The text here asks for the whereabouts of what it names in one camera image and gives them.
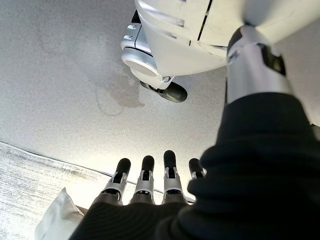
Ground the dark right robot hand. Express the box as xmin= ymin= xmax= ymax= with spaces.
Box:
xmin=68 ymin=24 xmax=320 ymax=240

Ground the grey streaked white rug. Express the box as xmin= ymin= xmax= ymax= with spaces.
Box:
xmin=0 ymin=141 xmax=196 ymax=240

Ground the white fringed cushion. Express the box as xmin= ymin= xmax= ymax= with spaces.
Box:
xmin=34 ymin=187 xmax=85 ymax=240

